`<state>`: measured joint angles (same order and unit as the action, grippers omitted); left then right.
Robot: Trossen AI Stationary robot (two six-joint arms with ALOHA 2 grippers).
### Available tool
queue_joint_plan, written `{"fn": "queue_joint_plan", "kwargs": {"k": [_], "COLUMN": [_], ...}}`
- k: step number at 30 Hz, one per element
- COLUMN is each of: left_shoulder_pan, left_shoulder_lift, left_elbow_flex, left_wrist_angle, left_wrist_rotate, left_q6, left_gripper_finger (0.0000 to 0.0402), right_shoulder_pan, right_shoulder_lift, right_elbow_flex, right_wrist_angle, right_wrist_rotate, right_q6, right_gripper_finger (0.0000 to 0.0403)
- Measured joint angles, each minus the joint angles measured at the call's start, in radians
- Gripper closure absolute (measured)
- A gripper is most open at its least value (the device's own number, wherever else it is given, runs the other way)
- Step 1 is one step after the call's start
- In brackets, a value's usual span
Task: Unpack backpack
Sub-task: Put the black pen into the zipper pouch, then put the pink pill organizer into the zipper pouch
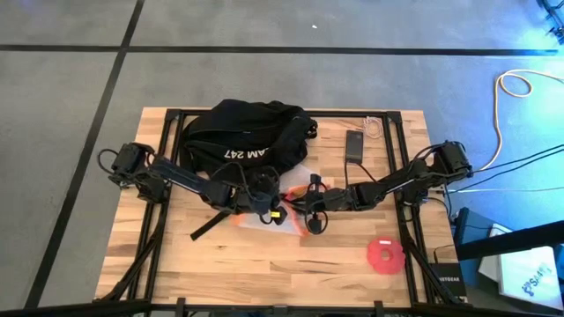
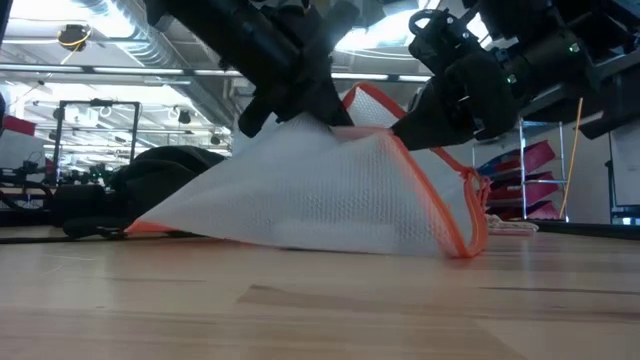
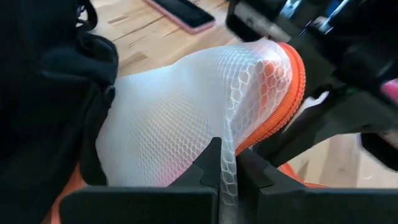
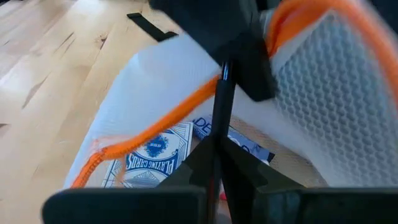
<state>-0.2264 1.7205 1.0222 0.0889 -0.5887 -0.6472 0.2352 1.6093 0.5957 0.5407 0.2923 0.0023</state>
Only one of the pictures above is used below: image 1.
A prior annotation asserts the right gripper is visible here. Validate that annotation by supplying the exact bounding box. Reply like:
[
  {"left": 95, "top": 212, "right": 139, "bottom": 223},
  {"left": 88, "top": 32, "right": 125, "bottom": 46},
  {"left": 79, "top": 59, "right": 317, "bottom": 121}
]
[{"left": 288, "top": 173, "right": 359, "bottom": 234}]

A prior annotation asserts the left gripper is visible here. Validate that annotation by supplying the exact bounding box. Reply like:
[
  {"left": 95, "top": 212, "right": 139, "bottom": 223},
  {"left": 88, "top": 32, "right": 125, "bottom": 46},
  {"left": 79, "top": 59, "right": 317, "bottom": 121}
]
[{"left": 228, "top": 169, "right": 288, "bottom": 225}]

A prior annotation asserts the white mesh pouch orange trim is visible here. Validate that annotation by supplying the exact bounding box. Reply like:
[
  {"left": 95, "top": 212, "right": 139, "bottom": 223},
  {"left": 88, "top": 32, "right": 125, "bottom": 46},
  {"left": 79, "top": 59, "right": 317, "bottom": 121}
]
[{"left": 231, "top": 163, "right": 330, "bottom": 238}]

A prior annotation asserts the black backpack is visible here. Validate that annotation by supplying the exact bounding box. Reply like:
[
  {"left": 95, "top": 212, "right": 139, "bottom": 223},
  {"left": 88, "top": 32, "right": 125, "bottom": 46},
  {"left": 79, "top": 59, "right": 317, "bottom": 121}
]
[{"left": 178, "top": 99, "right": 319, "bottom": 241}]

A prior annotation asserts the smartphone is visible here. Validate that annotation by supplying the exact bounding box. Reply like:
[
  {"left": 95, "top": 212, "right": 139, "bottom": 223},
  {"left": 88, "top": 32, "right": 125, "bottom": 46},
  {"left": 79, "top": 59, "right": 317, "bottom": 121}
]
[{"left": 344, "top": 129, "right": 365, "bottom": 165}]

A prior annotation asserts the red flower-shaped disc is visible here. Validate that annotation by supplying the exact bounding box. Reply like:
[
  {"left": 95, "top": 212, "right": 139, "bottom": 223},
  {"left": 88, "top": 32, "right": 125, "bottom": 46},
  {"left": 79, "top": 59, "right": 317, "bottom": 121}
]
[{"left": 367, "top": 237, "right": 406, "bottom": 276}]

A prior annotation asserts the pink cable bundle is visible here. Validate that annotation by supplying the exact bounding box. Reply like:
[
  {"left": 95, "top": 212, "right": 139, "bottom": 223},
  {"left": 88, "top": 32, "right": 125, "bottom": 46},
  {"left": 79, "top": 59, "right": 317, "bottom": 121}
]
[{"left": 363, "top": 115, "right": 384, "bottom": 140}]

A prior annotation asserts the black netgear box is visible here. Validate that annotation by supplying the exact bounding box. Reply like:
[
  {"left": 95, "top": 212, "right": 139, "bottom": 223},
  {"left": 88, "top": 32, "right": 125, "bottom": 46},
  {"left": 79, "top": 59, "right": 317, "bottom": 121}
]
[{"left": 429, "top": 262, "right": 468, "bottom": 300}]

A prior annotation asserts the black slanted beam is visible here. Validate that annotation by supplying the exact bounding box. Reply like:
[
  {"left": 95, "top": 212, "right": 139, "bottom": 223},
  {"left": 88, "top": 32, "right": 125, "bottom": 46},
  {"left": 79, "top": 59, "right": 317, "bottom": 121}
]
[{"left": 456, "top": 219, "right": 564, "bottom": 261}]

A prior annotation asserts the white box blue print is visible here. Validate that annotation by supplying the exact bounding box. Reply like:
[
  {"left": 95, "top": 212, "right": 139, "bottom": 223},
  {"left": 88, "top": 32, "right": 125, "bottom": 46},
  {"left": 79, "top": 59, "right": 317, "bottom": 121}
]
[{"left": 478, "top": 223, "right": 564, "bottom": 309}]

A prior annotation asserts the black equipment stand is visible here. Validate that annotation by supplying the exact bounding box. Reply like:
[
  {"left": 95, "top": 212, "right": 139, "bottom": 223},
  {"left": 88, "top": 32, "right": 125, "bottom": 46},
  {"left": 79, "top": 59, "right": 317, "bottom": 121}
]
[{"left": 537, "top": 0, "right": 564, "bottom": 45}]

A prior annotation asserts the black metal table frame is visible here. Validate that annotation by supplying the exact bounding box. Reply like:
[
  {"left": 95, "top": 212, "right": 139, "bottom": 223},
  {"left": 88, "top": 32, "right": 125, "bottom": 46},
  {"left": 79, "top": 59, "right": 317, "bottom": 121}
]
[{"left": 94, "top": 108, "right": 468, "bottom": 317}]

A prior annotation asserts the cream floor cable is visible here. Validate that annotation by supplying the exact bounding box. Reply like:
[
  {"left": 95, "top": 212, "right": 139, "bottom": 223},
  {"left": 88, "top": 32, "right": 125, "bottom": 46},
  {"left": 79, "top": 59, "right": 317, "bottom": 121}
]
[{"left": 478, "top": 69, "right": 564, "bottom": 173}]

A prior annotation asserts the black floor cable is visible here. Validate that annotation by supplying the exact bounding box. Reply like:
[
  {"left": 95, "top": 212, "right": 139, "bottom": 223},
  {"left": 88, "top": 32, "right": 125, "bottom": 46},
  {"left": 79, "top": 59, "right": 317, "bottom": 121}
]
[
  {"left": 444, "top": 150, "right": 564, "bottom": 195},
  {"left": 466, "top": 144, "right": 564, "bottom": 177}
]

